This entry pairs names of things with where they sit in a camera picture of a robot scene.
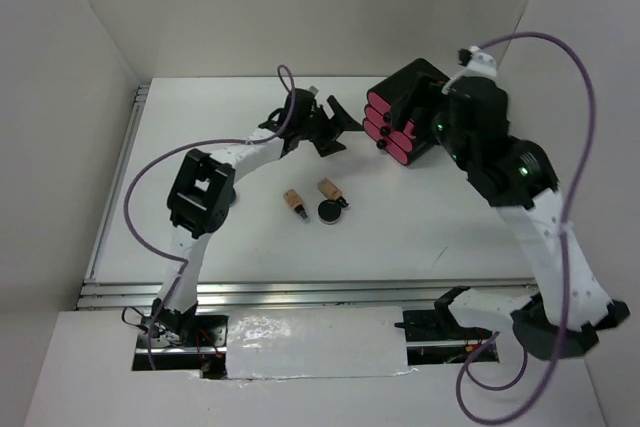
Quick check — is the beige foundation tube right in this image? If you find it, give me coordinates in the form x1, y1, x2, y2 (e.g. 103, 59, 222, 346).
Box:
317, 178, 349, 208

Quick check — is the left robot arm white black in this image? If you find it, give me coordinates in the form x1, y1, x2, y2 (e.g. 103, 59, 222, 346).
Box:
151, 88, 363, 346

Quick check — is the aluminium rail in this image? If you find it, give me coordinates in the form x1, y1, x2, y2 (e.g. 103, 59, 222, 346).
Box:
83, 84, 150, 284
76, 279, 537, 311

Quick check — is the black round compact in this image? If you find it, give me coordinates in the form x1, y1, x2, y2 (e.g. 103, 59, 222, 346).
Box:
317, 199, 343, 225

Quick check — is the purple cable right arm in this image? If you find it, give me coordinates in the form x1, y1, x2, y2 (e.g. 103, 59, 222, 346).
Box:
455, 32, 599, 424

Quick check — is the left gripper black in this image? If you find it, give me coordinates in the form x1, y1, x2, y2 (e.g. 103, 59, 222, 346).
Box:
297, 94, 364, 156

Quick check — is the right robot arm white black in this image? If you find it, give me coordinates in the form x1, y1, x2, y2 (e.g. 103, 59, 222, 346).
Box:
406, 74, 630, 360

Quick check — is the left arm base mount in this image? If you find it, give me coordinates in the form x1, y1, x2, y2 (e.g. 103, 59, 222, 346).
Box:
120, 307, 229, 380

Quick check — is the beige foundation bottle left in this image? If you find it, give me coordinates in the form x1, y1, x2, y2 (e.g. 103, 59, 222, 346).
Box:
283, 189, 309, 222

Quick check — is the black drawer organizer case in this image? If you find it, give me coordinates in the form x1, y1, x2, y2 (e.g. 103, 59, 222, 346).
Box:
367, 58, 446, 166

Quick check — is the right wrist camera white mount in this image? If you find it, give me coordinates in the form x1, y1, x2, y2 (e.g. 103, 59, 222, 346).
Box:
441, 46, 498, 95

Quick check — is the aluminium front rail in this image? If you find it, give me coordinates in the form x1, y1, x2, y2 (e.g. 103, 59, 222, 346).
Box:
76, 279, 537, 311

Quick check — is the navy round powder jar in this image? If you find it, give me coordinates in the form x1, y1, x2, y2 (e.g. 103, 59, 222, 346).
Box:
229, 188, 238, 207

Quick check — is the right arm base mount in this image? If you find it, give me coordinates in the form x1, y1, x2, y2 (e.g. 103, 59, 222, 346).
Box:
394, 309, 491, 366

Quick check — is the aluminium left rail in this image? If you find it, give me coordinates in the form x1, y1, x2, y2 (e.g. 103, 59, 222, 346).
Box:
83, 84, 150, 284

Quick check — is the white glossy cover plate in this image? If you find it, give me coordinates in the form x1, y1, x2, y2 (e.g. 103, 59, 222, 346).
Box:
226, 306, 409, 380

